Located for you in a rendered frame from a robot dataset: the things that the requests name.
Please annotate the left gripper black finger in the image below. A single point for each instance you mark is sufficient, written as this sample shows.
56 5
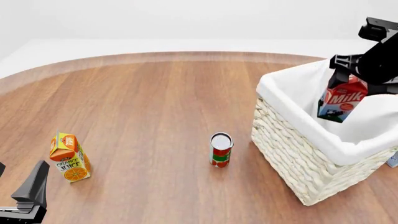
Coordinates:
1 168
31 184

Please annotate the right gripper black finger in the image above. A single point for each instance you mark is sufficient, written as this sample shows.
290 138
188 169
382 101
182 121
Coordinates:
384 89
339 78

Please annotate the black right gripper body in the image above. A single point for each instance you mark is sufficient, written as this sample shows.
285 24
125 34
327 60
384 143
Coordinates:
367 70

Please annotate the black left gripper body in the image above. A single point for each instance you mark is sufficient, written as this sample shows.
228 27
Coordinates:
21 214

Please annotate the red and blue milk carton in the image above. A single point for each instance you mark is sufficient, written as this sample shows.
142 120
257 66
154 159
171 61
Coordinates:
342 102

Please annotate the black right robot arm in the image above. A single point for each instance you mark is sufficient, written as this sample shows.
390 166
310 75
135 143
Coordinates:
385 50

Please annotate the white cloth basket liner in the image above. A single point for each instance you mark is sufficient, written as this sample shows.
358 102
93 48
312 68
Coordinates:
298 93

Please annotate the white wicker basket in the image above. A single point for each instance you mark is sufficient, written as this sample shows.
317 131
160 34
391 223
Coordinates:
286 149

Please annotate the orange juice carton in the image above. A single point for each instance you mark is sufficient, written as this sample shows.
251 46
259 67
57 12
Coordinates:
71 163

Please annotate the red and green tin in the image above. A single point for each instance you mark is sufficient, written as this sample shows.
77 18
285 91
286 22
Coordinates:
221 156

